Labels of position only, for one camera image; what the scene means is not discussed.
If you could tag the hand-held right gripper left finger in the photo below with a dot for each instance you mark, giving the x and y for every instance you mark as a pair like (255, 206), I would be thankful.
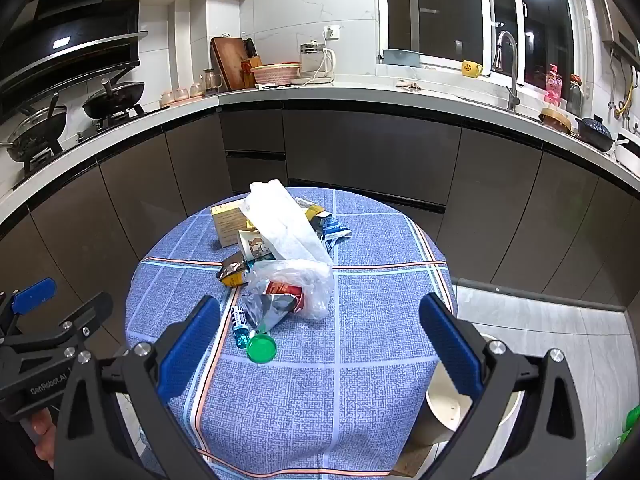
(192, 345)

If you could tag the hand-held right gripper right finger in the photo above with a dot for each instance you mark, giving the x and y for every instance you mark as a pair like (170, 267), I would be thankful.
(450, 345)

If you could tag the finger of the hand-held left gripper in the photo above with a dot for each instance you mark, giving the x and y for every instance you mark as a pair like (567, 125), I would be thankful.
(92, 310)
(35, 292)

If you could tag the white round bin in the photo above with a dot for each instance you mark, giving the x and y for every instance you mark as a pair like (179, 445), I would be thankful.
(445, 405)

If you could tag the green round lid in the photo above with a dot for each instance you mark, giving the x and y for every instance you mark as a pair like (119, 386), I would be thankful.
(261, 349)

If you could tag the silver foil packet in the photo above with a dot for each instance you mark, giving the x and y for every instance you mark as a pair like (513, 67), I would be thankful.
(265, 310)

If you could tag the brown yellow snack packet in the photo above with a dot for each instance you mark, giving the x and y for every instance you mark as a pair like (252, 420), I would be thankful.
(231, 271)

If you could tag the red snack packet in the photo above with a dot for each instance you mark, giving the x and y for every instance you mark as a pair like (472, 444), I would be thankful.
(280, 289)

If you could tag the white cartoon print carton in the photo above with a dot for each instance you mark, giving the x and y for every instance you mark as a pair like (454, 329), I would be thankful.
(252, 246)

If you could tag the yellow cardboard box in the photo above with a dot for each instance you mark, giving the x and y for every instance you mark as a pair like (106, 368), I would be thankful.
(225, 225)

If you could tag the clear plastic bag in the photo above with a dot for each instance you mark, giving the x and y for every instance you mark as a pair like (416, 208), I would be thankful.
(316, 285)

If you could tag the large translucent white plastic bag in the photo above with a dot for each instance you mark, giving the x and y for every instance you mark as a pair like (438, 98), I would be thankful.
(280, 225)

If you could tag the blue white snack packet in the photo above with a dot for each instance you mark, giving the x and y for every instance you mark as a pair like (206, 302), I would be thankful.
(332, 230)

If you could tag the person's left hand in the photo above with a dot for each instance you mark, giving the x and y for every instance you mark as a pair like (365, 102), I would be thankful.
(42, 432)

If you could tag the blue plaid tablecloth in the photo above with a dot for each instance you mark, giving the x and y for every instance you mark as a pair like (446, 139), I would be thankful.
(300, 385)

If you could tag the gas stove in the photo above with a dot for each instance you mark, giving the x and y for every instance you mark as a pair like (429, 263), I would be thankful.
(50, 154)

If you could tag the black wok with glass lid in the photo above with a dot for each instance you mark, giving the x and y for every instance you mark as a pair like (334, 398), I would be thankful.
(35, 132)

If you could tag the green plastic bag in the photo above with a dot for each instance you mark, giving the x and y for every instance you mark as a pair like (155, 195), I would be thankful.
(631, 427)

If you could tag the dark kitchen base cabinet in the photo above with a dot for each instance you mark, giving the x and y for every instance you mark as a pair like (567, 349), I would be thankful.
(375, 150)

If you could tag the wooden bowl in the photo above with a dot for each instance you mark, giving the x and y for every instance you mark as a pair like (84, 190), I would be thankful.
(554, 119)

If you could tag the black range hood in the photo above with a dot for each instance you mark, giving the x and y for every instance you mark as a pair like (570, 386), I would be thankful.
(65, 45)

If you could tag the dark blue pot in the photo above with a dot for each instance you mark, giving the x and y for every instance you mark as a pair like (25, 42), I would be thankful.
(595, 135)

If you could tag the glass pitcher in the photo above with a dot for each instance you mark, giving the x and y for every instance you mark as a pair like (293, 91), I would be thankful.
(211, 82)

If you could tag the white pot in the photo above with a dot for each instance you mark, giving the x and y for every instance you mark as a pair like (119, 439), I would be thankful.
(629, 155)

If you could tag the steel faucet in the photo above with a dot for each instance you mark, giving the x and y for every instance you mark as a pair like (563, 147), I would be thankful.
(512, 75)

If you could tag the yellow mug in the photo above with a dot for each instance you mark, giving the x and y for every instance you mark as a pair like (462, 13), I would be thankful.
(470, 68)

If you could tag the pink bottle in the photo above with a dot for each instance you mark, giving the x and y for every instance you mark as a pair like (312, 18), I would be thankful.
(553, 87)

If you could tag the knife block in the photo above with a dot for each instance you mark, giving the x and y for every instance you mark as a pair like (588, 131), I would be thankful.
(248, 72)

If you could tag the wooden cutting board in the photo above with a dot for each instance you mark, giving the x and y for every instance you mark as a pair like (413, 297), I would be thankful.
(227, 62)

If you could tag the pink basket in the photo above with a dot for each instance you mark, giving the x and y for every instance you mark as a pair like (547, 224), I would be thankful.
(275, 74)

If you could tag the blue tray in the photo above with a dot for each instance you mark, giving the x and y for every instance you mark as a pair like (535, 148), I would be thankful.
(400, 57)

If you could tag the glass electric kettle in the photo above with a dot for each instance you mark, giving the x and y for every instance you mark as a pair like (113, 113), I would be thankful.
(312, 62)

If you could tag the window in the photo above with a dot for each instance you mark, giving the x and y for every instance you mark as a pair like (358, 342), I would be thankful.
(450, 10)

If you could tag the white wall socket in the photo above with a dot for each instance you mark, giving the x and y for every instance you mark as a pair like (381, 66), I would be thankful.
(332, 32)

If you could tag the wall water heater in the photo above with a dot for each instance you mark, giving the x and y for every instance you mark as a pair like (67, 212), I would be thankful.
(607, 15)

